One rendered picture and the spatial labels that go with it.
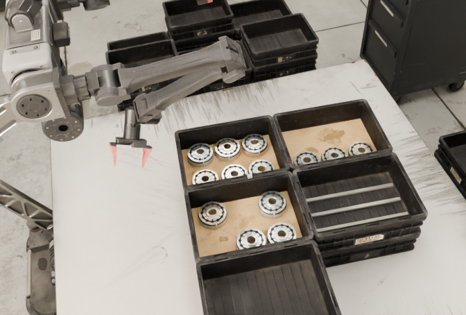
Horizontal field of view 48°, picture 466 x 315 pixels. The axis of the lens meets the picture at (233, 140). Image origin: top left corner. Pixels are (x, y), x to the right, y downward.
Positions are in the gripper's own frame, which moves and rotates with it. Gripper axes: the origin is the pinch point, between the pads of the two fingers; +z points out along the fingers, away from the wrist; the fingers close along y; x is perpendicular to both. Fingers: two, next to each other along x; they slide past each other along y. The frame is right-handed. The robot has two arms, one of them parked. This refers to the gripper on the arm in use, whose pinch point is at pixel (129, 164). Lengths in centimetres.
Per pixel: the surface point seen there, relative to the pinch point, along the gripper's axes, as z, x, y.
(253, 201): 10.5, -5.2, 46.4
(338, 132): -17, 7, 86
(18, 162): 30, 164, -44
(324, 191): 4, -12, 72
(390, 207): 6, -26, 92
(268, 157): -5, 8, 56
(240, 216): 15.4, -8.2, 40.9
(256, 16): -79, 156, 100
